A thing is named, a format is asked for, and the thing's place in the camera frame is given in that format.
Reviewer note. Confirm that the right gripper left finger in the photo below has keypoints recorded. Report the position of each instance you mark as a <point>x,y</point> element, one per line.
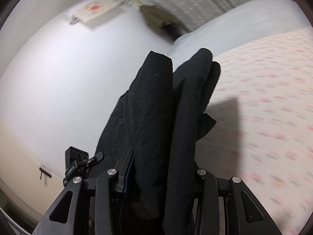
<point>91,205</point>

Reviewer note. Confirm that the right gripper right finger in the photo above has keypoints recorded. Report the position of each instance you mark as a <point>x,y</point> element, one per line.
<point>243,212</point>

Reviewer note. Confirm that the black coat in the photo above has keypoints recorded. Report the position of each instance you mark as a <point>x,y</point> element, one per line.
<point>161,116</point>

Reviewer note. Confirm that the cherry print bed sheet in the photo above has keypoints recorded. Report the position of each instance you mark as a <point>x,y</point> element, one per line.
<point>262,105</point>

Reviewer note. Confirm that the olive green hanging jacket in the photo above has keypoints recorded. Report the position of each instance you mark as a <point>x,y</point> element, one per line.
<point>162,22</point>

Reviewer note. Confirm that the light grey blanket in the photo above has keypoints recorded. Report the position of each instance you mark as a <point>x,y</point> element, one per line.
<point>253,20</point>

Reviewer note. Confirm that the black wall hook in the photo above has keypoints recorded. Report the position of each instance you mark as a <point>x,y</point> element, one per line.
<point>44,171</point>

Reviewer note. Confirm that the wall poster with red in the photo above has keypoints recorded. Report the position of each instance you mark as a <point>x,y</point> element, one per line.
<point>96,13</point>

